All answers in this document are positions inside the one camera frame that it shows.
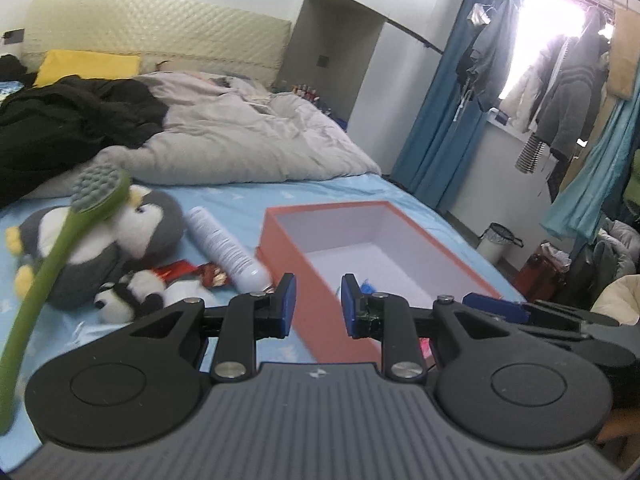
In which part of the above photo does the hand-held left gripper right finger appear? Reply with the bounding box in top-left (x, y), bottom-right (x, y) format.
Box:
top-left (341, 273), bottom-right (507, 384)

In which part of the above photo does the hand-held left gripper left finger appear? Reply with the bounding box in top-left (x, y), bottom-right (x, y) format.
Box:
top-left (126, 273), bottom-right (297, 382)

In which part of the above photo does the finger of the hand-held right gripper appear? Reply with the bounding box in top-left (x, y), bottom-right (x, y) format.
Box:
top-left (462, 292), bottom-right (619, 334)

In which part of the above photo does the orange cardboard box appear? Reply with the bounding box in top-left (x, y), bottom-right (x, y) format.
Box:
top-left (256, 200), bottom-right (503, 363)

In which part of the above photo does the small panda plush toy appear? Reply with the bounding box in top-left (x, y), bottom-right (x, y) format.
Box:
top-left (94, 268), bottom-right (173, 323)

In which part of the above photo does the cream fluffy cushion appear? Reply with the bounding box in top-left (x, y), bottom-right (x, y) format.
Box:
top-left (591, 275), bottom-right (640, 325)

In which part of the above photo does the white trash bin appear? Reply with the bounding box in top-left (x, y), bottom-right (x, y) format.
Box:
top-left (475, 222), bottom-right (525, 265)

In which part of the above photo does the red bag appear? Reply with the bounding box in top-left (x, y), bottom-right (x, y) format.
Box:
top-left (519, 241), bottom-right (571, 287)

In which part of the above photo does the red snack packet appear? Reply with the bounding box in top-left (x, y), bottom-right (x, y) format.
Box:
top-left (200, 263), bottom-right (230, 289)
top-left (150, 259), bottom-right (203, 283)

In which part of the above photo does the white spray bottle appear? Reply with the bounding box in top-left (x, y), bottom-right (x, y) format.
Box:
top-left (184, 206), bottom-right (274, 292)

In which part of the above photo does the grey puffy jacket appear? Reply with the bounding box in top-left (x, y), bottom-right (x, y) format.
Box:
top-left (594, 219), bottom-right (640, 282)

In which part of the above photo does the striped sleeve garment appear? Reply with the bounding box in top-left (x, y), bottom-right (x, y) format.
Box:
top-left (515, 135), bottom-right (549, 175)

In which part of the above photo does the teal hanging cloth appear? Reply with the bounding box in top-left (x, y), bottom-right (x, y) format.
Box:
top-left (540, 95), bottom-right (640, 251)

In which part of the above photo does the grey penguin plush toy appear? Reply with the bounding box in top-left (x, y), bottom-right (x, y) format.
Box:
top-left (5, 184), bottom-right (186, 312)

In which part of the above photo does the grey duvet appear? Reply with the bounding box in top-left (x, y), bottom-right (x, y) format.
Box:
top-left (30, 71), bottom-right (384, 197)

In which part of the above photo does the blue curtain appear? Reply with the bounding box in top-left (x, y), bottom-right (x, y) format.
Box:
top-left (390, 0), bottom-right (496, 213)

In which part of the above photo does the white hanging jacket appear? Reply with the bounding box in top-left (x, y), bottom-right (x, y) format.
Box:
top-left (499, 54), bottom-right (552, 132)

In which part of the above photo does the row of small bottles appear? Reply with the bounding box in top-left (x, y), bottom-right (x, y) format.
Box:
top-left (294, 81), bottom-right (322, 103)

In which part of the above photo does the grey fleece hanging jacket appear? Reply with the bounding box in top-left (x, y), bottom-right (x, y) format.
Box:
top-left (530, 7), bottom-right (610, 162)

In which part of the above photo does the blue denim hanging jacket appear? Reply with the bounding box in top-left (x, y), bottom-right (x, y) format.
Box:
top-left (454, 0), bottom-right (522, 112)

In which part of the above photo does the beige hanging blanket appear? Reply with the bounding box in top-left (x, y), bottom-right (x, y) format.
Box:
top-left (606, 6), bottom-right (640, 102)

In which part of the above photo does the black clothing pile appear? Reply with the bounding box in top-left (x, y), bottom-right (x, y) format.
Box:
top-left (0, 76), bottom-right (169, 209)

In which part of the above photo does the beige quilted headboard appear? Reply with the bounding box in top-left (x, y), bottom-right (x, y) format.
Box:
top-left (20, 0), bottom-right (293, 93)

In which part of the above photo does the yellow pillow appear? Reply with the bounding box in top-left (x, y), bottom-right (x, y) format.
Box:
top-left (32, 50), bottom-right (142, 88)

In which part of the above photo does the green long-handled bath brush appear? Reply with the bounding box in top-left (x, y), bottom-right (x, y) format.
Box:
top-left (0, 165), bottom-right (134, 436)

